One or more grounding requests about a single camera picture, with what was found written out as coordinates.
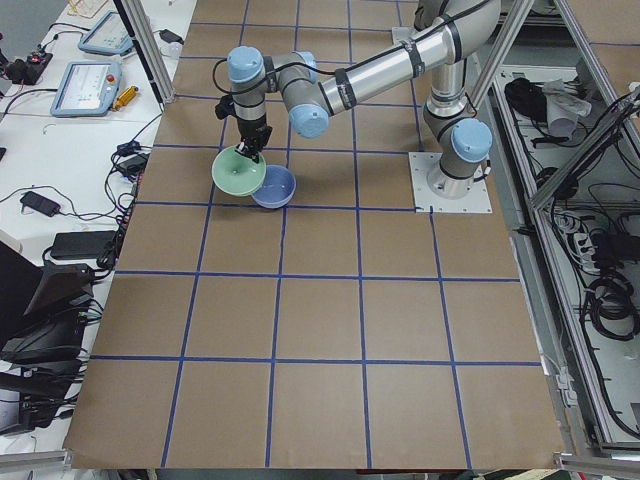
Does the teach pendant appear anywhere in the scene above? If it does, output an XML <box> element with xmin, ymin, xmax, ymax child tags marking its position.
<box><xmin>50</xmin><ymin>61</ymin><xmax>122</xmax><ymax>118</ymax></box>
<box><xmin>78</xmin><ymin>10</ymin><xmax>134</xmax><ymax>56</ymax></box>

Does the far teach pendant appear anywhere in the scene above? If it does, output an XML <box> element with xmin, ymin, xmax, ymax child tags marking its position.
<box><xmin>78</xmin><ymin>10</ymin><xmax>134</xmax><ymax>56</ymax></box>

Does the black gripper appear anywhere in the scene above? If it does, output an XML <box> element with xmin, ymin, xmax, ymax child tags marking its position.
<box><xmin>215</xmin><ymin>95</ymin><xmax>272</xmax><ymax>164</ymax></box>

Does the black power adapter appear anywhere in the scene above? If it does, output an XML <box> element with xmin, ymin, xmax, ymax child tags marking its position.
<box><xmin>159</xmin><ymin>29</ymin><xmax>184</xmax><ymax>44</ymax></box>

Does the black smartphone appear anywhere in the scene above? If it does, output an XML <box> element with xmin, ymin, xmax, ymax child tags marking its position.
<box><xmin>20</xmin><ymin>191</ymin><xmax>61</xmax><ymax>217</ymax></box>

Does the blue bowl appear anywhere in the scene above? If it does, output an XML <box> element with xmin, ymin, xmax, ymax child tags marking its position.
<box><xmin>251</xmin><ymin>165</ymin><xmax>297</xmax><ymax>209</ymax></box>

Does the near teach pendant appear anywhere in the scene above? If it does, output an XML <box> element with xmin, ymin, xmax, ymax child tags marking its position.
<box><xmin>50</xmin><ymin>61</ymin><xmax>122</xmax><ymax>118</ymax></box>

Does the aluminium frame post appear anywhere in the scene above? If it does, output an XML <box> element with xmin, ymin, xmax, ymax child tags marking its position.
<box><xmin>114</xmin><ymin>0</ymin><xmax>175</xmax><ymax>105</ymax></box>

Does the green bowl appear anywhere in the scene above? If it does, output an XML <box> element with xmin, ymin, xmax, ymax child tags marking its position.
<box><xmin>212</xmin><ymin>146</ymin><xmax>267</xmax><ymax>197</ymax></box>

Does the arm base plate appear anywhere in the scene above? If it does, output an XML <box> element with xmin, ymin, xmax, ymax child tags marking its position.
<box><xmin>408</xmin><ymin>152</ymin><xmax>492</xmax><ymax>214</ymax></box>

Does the gold metal cylinder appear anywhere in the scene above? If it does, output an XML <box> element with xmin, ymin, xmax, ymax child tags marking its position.
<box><xmin>112</xmin><ymin>85</ymin><xmax>139</xmax><ymax>111</ymax></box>

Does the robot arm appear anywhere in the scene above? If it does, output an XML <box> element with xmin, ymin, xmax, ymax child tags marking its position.
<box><xmin>212</xmin><ymin>1</ymin><xmax>501</xmax><ymax>199</ymax></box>

